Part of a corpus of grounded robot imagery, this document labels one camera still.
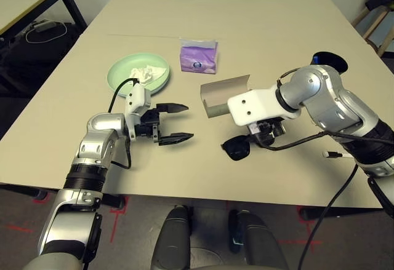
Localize white marker black cap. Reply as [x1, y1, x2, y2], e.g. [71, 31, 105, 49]
[322, 150, 352, 159]

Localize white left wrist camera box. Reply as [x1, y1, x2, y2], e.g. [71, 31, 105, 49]
[124, 84, 152, 142]

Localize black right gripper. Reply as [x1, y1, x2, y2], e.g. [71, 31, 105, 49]
[247, 119, 287, 148]

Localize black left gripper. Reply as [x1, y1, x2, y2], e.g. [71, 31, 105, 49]
[135, 103, 195, 147]

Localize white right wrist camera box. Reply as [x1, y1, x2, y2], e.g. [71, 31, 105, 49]
[227, 85, 302, 127]

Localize grey right robot leg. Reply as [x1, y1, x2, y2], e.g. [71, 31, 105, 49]
[228, 210, 289, 270]

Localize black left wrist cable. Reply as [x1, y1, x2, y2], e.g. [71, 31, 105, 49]
[108, 78, 141, 170]

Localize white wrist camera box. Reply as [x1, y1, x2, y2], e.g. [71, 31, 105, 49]
[124, 84, 152, 142]
[227, 85, 302, 127]

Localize white tissue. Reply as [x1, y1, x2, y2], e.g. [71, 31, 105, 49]
[129, 65, 167, 85]

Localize light green plate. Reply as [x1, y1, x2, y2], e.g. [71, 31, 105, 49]
[107, 53, 172, 98]

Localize black cup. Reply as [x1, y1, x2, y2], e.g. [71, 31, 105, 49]
[310, 51, 348, 74]

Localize purple tissue pack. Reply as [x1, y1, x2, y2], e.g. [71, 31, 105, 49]
[179, 38, 220, 76]

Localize grey glasses case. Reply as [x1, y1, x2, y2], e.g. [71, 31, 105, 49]
[199, 74, 252, 119]

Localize white adapter cable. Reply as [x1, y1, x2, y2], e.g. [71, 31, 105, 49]
[25, 20, 68, 44]

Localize grey robot leg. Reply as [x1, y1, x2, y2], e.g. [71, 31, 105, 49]
[228, 210, 289, 270]
[150, 205, 193, 270]

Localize black table base foot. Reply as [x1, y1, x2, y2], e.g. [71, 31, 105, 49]
[300, 205, 385, 222]
[0, 183, 127, 212]

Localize white power adapter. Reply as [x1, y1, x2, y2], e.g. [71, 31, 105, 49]
[33, 20, 56, 33]

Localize black sunglasses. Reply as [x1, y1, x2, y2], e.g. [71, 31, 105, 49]
[221, 134, 252, 162]

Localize grey left robot leg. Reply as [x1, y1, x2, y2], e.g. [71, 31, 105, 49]
[150, 205, 193, 270]

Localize wooden stool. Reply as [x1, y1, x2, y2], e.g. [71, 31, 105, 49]
[352, 4, 394, 57]

